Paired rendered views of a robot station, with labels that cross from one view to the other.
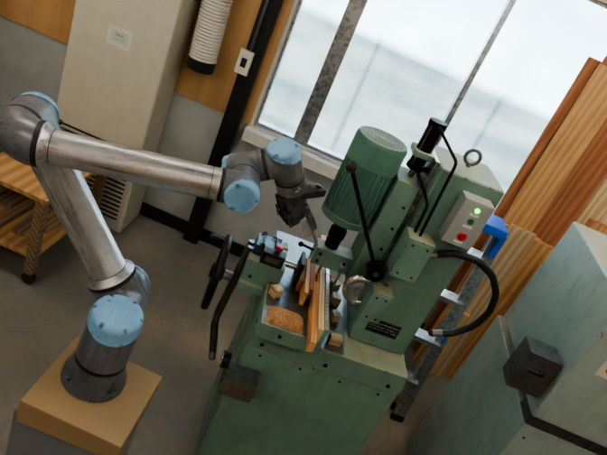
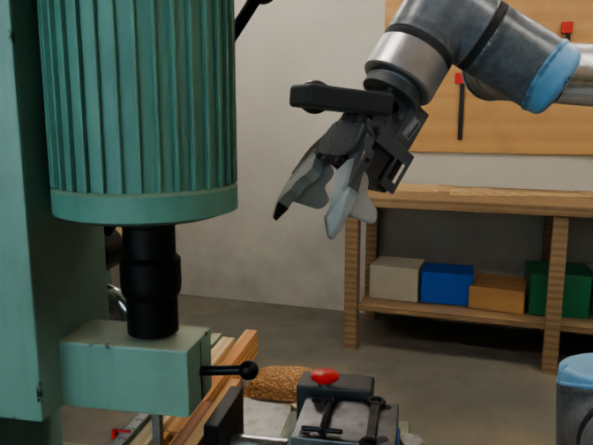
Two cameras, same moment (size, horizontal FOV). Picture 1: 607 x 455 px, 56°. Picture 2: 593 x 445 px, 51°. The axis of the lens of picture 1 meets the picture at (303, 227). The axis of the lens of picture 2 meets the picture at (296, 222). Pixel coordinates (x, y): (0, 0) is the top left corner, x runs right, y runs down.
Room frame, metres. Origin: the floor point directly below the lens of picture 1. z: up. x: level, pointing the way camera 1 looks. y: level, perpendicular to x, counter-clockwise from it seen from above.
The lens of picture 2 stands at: (2.27, 0.23, 1.30)
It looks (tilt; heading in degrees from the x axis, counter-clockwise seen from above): 10 degrees down; 200
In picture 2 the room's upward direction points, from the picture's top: straight up
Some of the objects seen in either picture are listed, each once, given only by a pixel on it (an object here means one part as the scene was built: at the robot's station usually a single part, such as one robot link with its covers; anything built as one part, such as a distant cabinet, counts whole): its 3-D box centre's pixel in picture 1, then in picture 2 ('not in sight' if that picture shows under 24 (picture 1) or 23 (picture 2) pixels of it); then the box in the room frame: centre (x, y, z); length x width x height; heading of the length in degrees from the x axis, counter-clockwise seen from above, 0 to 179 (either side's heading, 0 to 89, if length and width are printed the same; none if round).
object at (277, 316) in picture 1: (286, 316); (289, 378); (1.49, -0.07, 0.91); 0.12 x 0.09 x 0.03; 99
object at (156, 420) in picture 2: not in sight; (157, 420); (1.76, -0.11, 0.97); 0.01 x 0.01 x 0.05; 9
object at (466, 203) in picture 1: (465, 220); not in sight; (1.68, -0.45, 1.40); 0.10 x 0.06 x 0.16; 99
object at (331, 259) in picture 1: (331, 258); (138, 371); (1.76, -0.13, 1.03); 0.14 x 0.07 x 0.09; 99
